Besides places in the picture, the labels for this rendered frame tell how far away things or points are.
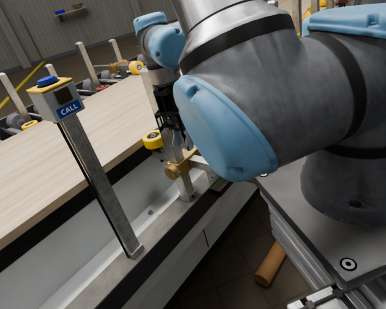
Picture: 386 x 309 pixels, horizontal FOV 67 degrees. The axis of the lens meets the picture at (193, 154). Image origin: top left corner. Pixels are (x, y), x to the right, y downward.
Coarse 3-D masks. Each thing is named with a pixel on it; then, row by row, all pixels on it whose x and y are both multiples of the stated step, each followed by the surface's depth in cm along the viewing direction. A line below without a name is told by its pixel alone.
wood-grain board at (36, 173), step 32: (288, 0) 294; (96, 96) 162; (128, 96) 148; (32, 128) 141; (96, 128) 121; (128, 128) 113; (0, 160) 116; (32, 160) 109; (64, 160) 102; (0, 192) 94; (32, 192) 89; (64, 192) 84; (0, 224) 78; (32, 224) 78
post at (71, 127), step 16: (64, 128) 62; (80, 128) 64; (80, 144) 65; (80, 160) 66; (96, 160) 68; (96, 176) 69; (96, 192) 72; (112, 192) 73; (112, 208) 74; (112, 224) 77; (128, 224) 79; (128, 240) 80; (128, 256) 83
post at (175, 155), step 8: (144, 72) 77; (144, 80) 78; (152, 88) 78; (152, 96) 80; (152, 104) 82; (168, 136) 86; (168, 144) 88; (168, 152) 90; (176, 152) 89; (176, 160) 90; (184, 176) 94; (184, 184) 95; (184, 192) 97
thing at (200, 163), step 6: (156, 150) 103; (162, 150) 102; (156, 156) 104; (162, 156) 102; (192, 156) 94; (198, 156) 93; (192, 162) 93; (198, 162) 91; (204, 162) 89; (198, 168) 92; (204, 168) 90; (210, 168) 88; (246, 180) 81
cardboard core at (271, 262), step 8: (272, 248) 150; (280, 248) 148; (272, 256) 145; (280, 256) 145; (264, 264) 142; (272, 264) 142; (280, 264) 145; (256, 272) 141; (264, 272) 139; (272, 272) 140; (256, 280) 143; (264, 280) 143
